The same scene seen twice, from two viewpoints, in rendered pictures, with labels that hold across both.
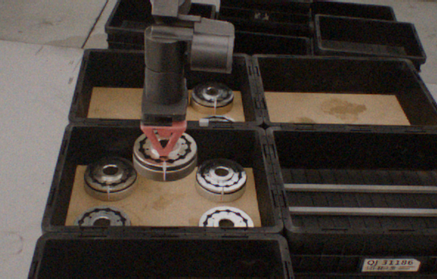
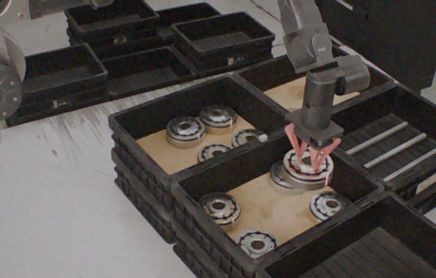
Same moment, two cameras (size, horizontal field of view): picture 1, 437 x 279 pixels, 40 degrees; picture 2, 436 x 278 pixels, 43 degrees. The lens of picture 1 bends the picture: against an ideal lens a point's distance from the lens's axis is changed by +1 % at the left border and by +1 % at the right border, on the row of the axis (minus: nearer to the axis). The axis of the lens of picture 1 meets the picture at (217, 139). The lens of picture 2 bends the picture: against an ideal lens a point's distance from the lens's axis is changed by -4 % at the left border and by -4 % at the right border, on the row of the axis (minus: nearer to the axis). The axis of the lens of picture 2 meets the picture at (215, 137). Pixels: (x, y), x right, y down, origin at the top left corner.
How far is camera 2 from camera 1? 0.74 m
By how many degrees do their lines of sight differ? 25
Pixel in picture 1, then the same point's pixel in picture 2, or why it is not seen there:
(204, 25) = (343, 62)
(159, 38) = (325, 80)
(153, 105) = (319, 133)
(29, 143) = (79, 219)
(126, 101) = (154, 148)
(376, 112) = not seen: hidden behind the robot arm
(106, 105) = not seen: hidden behind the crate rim
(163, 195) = (261, 207)
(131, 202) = (246, 222)
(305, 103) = (278, 97)
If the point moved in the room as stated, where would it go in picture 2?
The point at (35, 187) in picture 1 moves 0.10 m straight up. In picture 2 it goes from (123, 252) to (120, 223)
